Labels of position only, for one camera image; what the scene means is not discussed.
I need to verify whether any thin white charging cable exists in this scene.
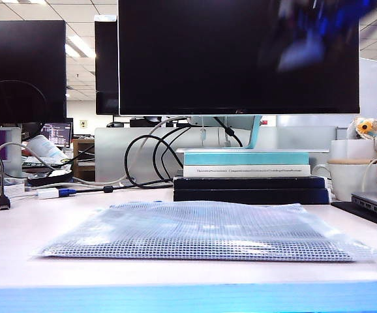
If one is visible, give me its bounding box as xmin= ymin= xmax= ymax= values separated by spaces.
xmin=361 ymin=158 xmax=377 ymax=193

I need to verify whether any wooden cabinet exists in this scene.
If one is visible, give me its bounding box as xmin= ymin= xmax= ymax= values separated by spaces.
xmin=72 ymin=138 xmax=96 ymax=182

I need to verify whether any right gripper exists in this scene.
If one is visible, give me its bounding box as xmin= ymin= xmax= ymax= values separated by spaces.
xmin=277 ymin=28 xmax=327 ymax=72

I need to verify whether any small monitor showing code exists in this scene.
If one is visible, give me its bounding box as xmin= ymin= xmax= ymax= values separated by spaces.
xmin=40 ymin=122 xmax=74 ymax=149

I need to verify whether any black shallow dish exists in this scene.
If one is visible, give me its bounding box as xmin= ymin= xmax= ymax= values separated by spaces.
xmin=27 ymin=170 xmax=74 ymax=187

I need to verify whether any white adapter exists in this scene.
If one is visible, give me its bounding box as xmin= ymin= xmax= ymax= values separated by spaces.
xmin=37 ymin=188 xmax=60 ymax=200

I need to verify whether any large black monitor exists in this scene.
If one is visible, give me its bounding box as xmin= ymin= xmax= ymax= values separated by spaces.
xmin=0 ymin=20 xmax=67 ymax=125

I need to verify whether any black AOC computer monitor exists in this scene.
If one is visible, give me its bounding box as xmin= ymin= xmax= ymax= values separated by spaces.
xmin=117 ymin=0 xmax=361 ymax=115

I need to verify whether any teal spine book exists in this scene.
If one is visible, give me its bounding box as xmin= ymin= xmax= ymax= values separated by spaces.
xmin=183 ymin=152 xmax=310 ymax=166

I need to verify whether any thin dark navy book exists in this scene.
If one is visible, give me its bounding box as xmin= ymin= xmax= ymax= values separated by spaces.
xmin=173 ymin=175 xmax=327 ymax=190

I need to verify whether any blue plug black cable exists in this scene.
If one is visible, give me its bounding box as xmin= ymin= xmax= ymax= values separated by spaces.
xmin=57 ymin=181 xmax=175 ymax=198

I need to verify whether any white spine book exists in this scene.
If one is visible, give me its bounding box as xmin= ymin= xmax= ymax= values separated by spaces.
xmin=182 ymin=164 xmax=312 ymax=179

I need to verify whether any white partition board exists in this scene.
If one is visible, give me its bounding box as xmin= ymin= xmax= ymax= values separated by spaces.
xmin=359 ymin=57 xmax=377 ymax=128

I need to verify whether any plush toy with sunflower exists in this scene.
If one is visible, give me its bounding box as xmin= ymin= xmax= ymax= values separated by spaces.
xmin=348 ymin=116 xmax=377 ymax=140

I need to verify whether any transparent file bag blue zipper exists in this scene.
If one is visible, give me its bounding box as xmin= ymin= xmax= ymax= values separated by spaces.
xmin=30 ymin=200 xmax=377 ymax=263

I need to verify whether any black looping cable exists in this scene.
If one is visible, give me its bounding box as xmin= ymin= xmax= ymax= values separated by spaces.
xmin=125 ymin=125 xmax=192 ymax=190

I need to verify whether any black monitor power cable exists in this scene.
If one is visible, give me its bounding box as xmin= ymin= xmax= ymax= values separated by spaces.
xmin=213 ymin=116 xmax=243 ymax=148

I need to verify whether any white ceramic mug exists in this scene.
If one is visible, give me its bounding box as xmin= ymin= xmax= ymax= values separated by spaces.
xmin=312 ymin=158 xmax=377 ymax=202

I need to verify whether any black monitor with white label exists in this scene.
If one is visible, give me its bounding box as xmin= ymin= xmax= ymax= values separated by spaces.
xmin=94 ymin=15 xmax=120 ymax=115

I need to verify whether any white printed plastic pack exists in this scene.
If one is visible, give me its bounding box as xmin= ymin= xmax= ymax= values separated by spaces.
xmin=25 ymin=134 xmax=70 ymax=164

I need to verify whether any black HDMI cable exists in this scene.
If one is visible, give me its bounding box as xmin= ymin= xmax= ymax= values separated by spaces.
xmin=0 ymin=151 xmax=12 ymax=211

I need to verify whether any white box container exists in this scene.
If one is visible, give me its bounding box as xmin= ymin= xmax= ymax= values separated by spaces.
xmin=330 ymin=139 xmax=377 ymax=161

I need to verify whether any grey curved cable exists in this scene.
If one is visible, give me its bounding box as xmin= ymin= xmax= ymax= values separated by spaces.
xmin=0 ymin=142 xmax=59 ymax=172

